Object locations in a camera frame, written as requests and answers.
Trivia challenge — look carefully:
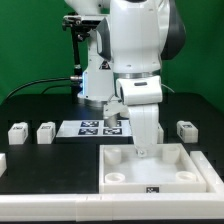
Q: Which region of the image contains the white square tabletop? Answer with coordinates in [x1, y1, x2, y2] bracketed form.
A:
[99, 144, 207, 193]

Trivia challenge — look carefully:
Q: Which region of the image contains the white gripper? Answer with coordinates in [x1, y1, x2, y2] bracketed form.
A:
[128, 104, 159, 157]

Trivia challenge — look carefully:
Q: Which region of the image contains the white L-shaped fence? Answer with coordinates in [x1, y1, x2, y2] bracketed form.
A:
[0, 151, 224, 222]

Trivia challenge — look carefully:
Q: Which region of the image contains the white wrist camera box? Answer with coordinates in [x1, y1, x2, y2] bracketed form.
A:
[116, 76, 162, 106]

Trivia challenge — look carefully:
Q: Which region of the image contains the white marker sheet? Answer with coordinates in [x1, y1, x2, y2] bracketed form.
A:
[57, 120, 131, 138]

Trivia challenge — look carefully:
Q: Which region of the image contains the black cable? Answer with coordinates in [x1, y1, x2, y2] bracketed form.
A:
[0, 76, 73, 104]

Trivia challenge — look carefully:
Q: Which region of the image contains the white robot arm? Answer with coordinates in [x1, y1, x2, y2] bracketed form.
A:
[63, 0, 185, 157]

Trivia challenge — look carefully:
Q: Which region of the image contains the white block left edge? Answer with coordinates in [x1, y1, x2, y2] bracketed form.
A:
[0, 153, 7, 177]

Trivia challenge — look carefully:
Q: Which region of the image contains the black camera on stand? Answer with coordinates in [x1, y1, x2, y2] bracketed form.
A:
[61, 13, 113, 104]

